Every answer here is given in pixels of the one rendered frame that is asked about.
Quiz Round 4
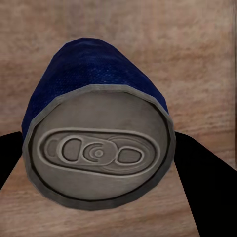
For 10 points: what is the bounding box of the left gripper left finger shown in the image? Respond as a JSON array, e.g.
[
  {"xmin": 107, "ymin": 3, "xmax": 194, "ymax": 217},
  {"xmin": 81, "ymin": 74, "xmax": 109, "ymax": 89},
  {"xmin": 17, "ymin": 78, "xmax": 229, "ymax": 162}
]
[{"xmin": 0, "ymin": 131, "xmax": 23, "ymax": 189}]

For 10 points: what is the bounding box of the can of soda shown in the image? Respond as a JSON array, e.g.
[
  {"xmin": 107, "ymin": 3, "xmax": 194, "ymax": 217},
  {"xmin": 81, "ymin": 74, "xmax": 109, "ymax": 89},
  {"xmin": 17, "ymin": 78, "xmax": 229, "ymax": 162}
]
[{"xmin": 21, "ymin": 38, "xmax": 177, "ymax": 212}]

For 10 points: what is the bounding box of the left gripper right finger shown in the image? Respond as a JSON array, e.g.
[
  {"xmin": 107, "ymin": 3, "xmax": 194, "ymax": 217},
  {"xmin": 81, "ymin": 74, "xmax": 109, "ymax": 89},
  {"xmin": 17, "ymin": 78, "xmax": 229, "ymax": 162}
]
[{"xmin": 174, "ymin": 132, "xmax": 237, "ymax": 237}]

